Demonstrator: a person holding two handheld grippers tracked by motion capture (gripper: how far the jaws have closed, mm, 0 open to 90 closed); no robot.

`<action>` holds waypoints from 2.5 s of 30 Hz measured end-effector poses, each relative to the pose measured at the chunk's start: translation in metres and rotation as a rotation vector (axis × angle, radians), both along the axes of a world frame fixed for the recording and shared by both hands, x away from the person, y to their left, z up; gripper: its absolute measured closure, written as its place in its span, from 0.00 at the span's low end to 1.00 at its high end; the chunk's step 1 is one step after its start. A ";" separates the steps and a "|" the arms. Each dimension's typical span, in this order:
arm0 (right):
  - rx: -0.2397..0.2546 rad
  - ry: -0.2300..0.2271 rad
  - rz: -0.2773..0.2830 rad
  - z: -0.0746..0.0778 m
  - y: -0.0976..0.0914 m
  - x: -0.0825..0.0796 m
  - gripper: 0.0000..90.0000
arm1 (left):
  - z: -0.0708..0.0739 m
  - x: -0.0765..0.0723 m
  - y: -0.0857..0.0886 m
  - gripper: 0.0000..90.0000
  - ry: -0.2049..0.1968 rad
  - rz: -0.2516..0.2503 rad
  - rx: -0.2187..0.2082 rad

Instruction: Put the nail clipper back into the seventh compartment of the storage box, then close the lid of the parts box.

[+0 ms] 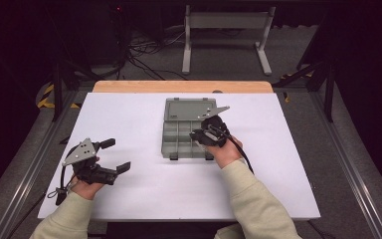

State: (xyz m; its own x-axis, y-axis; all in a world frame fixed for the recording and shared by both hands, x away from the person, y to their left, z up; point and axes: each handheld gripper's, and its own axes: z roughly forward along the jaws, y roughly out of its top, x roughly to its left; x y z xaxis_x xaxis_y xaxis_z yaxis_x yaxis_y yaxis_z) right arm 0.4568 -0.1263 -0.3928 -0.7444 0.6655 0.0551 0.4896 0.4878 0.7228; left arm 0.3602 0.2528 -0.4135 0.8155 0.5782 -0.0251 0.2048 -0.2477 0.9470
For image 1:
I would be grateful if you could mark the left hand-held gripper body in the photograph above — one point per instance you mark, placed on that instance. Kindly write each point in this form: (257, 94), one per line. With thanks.
(86, 162)

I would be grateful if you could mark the black tripod stand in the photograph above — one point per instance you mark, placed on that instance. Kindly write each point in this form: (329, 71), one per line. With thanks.
(66, 76)
(315, 79)

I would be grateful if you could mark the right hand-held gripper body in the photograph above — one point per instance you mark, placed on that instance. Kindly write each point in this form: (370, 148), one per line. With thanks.
(214, 131)

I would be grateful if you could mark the yellow black floor tape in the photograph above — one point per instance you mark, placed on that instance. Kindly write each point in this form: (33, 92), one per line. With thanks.
(46, 98)

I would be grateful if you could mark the aluminium floor rail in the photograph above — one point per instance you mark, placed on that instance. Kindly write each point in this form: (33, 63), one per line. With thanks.
(351, 166)
(26, 172)

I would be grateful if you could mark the person's right hand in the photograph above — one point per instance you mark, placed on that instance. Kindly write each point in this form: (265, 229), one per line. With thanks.
(227, 154)

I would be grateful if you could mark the person's left hand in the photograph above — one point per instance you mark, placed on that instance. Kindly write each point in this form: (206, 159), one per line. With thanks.
(86, 189)

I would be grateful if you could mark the white metal desk frame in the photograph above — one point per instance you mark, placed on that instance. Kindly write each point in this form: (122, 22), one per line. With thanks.
(227, 23)

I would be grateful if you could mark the grey transparent compartment box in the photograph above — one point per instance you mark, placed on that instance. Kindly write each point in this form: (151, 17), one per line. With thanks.
(185, 132)

